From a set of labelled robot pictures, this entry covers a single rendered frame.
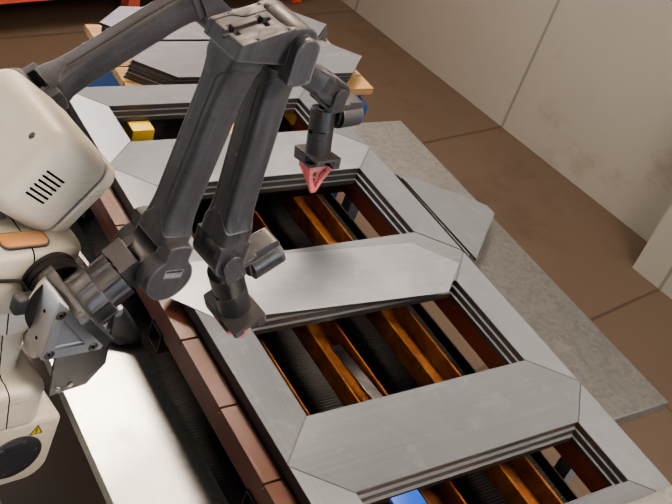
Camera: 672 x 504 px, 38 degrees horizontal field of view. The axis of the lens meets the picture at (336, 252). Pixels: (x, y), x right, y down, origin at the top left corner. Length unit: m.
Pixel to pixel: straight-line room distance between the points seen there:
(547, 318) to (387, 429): 0.76
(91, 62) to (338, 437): 0.79
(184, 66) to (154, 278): 1.43
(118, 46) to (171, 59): 1.06
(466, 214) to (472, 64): 2.49
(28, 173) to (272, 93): 0.35
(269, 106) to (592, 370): 1.30
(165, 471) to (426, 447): 0.49
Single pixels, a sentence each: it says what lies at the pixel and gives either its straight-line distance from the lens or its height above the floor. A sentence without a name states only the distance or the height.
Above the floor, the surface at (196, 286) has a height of 0.86.
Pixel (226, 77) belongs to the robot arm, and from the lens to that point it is 1.26.
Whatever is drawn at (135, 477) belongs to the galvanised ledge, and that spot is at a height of 0.68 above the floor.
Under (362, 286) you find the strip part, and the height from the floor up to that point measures 0.85.
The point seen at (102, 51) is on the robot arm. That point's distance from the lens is 1.72.
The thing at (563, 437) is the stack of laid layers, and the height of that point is 0.83.
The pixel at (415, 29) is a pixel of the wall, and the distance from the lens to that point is 5.32.
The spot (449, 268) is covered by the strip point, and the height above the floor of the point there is 0.85.
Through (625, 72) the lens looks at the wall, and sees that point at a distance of 4.55.
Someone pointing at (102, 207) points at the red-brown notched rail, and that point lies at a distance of 2.22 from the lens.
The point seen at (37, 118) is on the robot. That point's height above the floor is 1.38.
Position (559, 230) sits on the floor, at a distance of 4.37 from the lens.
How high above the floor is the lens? 2.15
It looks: 36 degrees down
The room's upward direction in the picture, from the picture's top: 20 degrees clockwise
